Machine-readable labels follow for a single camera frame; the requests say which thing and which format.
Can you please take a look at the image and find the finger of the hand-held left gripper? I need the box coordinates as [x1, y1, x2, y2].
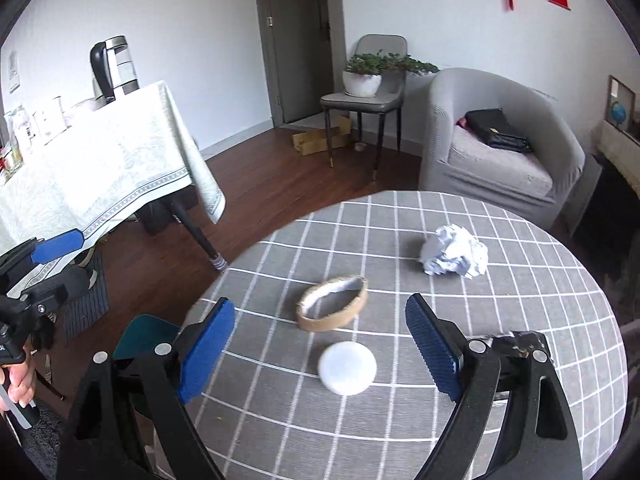
[0, 228, 85, 286]
[22, 265, 91, 311]

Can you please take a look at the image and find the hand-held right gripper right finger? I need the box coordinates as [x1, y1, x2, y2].
[404, 292, 585, 480]

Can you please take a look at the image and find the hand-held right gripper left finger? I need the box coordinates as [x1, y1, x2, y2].
[56, 297, 237, 480]

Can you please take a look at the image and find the dark teal trash bin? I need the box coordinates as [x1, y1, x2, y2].
[112, 314, 183, 421]

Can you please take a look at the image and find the black and white packet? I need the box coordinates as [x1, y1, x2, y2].
[480, 330, 551, 401]

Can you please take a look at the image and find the white round lid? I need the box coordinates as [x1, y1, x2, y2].
[318, 341, 377, 396]

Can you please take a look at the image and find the small paper ball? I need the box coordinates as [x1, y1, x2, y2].
[419, 224, 489, 278]

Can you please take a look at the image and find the cardboard tape ring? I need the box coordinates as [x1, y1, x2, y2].
[296, 275, 369, 332]

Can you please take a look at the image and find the person's left forearm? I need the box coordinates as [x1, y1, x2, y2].
[15, 400, 68, 480]

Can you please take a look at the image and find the person's left hand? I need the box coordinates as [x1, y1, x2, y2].
[2, 359, 37, 407]

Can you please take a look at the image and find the dark striped floor mat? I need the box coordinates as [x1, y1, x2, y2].
[62, 252, 111, 346]

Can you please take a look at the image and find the pale patterned tablecloth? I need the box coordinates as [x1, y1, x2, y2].
[0, 80, 226, 281]

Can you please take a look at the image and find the black storage box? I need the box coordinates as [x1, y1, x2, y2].
[137, 199, 176, 236]

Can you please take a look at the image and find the grey checked tablecloth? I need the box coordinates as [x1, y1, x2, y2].
[180, 190, 628, 480]

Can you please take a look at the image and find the grey armchair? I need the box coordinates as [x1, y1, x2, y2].
[417, 67, 586, 231]

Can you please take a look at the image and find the glass electric kettle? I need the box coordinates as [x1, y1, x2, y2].
[90, 36, 138, 103]

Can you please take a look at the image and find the black leather bag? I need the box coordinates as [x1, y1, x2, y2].
[465, 108, 533, 155]

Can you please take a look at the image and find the cardboard box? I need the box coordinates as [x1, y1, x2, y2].
[292, 115, 353, 156]

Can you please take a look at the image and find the beige lace cloth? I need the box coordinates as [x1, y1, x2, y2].
[592, 120, 640, 186]

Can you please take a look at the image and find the potted green plant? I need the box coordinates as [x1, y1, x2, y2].
[342, 50, 441, 98]

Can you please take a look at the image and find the grey door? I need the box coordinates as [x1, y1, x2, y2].
[260, 0, 333, 126]

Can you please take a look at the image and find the grey dining chair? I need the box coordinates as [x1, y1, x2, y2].
[320, 34, 407, 183]

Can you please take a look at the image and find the white wall switch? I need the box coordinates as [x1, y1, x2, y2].
[6, 50, 21, 93]

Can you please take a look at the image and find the picture frame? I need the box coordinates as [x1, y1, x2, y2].
[606, 75, 637, 128]

